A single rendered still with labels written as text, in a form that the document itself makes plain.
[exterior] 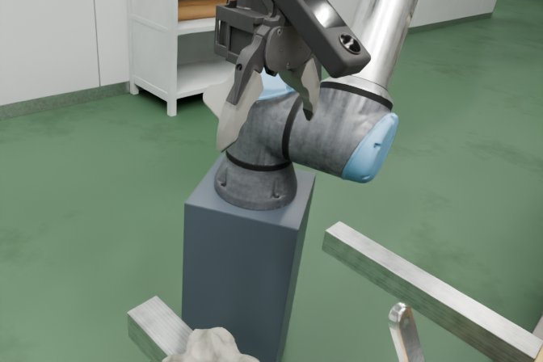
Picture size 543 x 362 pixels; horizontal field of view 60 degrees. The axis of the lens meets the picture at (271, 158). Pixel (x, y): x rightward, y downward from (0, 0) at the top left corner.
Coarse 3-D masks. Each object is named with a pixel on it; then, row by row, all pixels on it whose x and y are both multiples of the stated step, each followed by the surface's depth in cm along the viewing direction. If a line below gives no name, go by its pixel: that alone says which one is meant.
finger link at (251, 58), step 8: (256, 40) 46; (264, 40) 46; (248, 48) 46; (256, 48) 46; (264, 48) 46; (240, 56) 46; (248, 56) 46; (256, 56) 46; (240, 64) 46; (248, 64) 46; (256, 64) 46; (264, 64) 47; (240, 72) 46; (248, 72) 46; (240, 80) 46; (248, 80) 46; (232, 88) 47; (240, 88) 46; (232, 96) 47; (240, 96) 47
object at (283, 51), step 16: (240, 0) 49; (256, 0) 48; (272, 0) 46; (224, 16) 49; (240, 16) 47; (256, 16) 46; (272, 16) 47; (224, 32) 50; (240, 32) 49; (256, 32) 47; (272, 32) 46; (288, 32) 47; (224, 48) 50; (240, 48) 49; (272, 48) 47; (288, 48) 48; (304, 48) 50; (272, 64) 48; (288, 64) 49
